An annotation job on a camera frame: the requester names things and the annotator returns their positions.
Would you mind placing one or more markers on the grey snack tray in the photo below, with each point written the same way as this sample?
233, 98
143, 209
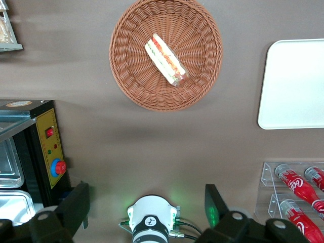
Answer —
10, 46

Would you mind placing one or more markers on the cream plastic tray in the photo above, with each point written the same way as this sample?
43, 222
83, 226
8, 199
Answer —
293, 86

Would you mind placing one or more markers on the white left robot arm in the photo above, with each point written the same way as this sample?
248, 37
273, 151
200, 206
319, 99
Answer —
150, 210

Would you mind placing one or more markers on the sandwich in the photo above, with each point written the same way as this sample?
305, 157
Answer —
165, 59

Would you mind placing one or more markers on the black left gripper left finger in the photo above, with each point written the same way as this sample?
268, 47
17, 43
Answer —
71, 207

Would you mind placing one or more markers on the red blue emergency button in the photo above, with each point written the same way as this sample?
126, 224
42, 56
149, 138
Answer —
59, 167

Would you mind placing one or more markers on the steel food pan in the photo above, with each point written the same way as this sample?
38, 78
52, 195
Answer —
15, 206
8, 167

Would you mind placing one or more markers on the black food warmer cabinet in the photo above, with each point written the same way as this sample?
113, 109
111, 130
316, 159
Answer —
40, 152

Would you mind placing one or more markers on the clear bag of snacks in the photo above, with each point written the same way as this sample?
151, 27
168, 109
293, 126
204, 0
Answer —
5, 31

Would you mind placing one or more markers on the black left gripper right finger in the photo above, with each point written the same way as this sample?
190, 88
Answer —
217, 210

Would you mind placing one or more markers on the round brown wicker basket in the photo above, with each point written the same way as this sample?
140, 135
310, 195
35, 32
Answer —
131, 76

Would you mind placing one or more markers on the red cola bottle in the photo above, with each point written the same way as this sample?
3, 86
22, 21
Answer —
297, 186
294, 217
315, 176

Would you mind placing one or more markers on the clear acrylic bottle rack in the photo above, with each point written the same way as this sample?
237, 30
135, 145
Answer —
268, 177

